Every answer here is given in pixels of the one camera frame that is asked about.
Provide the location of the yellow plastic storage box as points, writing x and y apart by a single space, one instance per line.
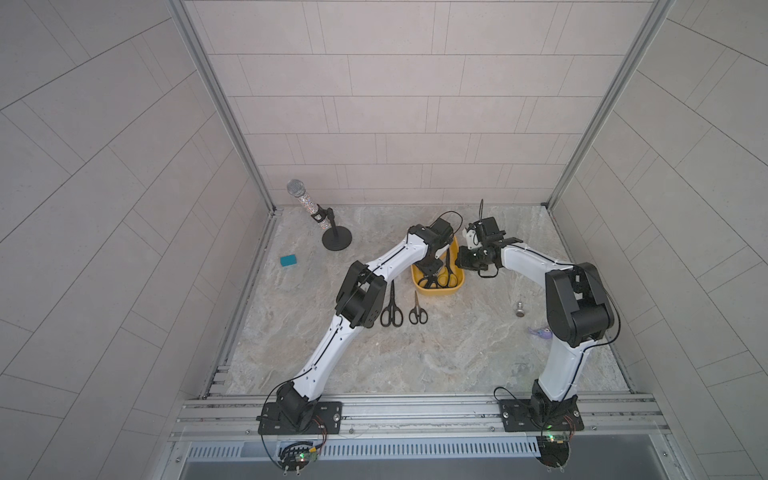
416 275

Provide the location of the large black scissors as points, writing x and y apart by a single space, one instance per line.
391 315

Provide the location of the right green circuit board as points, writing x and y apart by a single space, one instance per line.
553 453

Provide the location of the green circuit board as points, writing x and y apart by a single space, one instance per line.
295 457
553 453

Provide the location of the black scissors in box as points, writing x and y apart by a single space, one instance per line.
446 278

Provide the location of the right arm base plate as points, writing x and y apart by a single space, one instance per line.
540 415

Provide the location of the purple toy figure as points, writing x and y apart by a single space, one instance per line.
543 332

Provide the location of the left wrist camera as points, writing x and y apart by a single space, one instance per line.
439 233

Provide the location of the aluminium mounting rail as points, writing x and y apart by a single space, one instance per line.
423 415

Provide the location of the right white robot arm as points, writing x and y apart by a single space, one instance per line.
578 314

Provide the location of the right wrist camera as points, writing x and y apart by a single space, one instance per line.
486 233

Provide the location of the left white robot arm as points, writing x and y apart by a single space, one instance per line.
359 303

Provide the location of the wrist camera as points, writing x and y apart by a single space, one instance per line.
439 233
486 233

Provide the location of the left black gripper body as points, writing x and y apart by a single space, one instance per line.
432 264

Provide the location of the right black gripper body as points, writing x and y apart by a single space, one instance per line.
472 258

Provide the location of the left green circuit board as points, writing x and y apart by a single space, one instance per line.
295 457

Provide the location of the teal sponge block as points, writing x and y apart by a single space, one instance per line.
288 260

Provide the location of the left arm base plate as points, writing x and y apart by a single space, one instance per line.
312 418

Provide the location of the glitter microphone on stand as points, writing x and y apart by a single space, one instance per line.
335 237

